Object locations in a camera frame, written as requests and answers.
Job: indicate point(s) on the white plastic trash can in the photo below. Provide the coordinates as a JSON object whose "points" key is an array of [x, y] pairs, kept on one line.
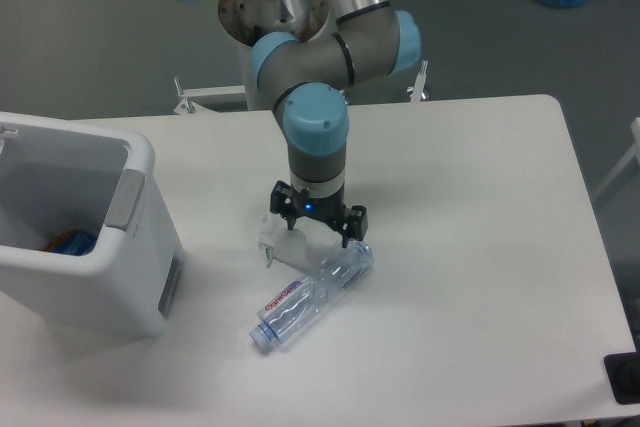
{"points": [[59, 175]]}

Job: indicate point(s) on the white furniture frame right edge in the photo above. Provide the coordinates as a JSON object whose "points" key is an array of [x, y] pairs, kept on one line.
{"points": [[621, 173]]}

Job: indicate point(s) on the black clamp at table edge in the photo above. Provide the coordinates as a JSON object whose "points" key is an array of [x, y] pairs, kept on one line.
{"points": [[623, 374]]}

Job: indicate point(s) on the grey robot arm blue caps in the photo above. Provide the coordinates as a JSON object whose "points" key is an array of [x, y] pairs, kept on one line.
{"points": [[312, 115]]}

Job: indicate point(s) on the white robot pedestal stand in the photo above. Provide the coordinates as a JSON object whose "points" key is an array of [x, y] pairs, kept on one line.
{"points": [[255, 25]]}

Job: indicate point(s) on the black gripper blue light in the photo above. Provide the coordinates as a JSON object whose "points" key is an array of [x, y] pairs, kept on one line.
{"points": [[292, 203]]}

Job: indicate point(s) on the clear plastic water bottle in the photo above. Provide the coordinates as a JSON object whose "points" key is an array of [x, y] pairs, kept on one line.
{"points": [[300, 302]]}

